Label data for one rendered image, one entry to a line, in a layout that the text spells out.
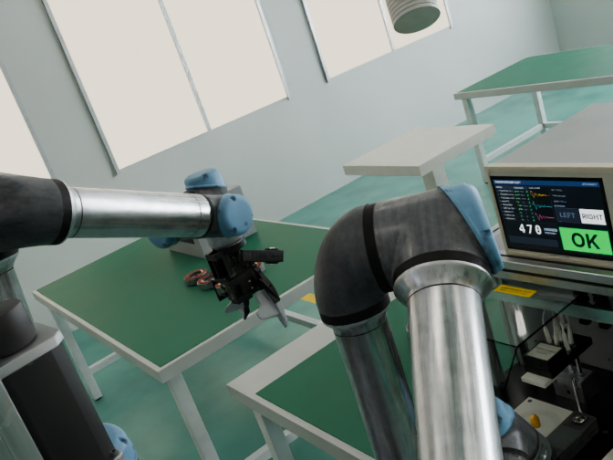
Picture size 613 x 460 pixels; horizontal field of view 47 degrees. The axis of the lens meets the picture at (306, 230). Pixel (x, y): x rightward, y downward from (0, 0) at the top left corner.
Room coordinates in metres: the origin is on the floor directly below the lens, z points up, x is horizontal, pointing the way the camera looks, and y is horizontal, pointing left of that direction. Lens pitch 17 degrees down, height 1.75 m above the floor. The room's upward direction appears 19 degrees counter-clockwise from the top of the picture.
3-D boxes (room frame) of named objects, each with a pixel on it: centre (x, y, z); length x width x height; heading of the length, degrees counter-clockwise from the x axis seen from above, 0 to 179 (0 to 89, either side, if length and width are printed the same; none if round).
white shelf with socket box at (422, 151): (2.21, -0.43, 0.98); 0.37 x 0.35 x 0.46; 30
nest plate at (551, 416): (1.25, -0.32, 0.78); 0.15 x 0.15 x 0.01; 30
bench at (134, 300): (3.29, 0.64, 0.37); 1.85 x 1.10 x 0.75; 30
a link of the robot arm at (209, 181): (1.37, 0.16, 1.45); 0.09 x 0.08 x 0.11; 136
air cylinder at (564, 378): (1.32, -0.45, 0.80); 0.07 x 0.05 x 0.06; 30
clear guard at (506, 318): (1.26, -0.32, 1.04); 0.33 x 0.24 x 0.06; 120
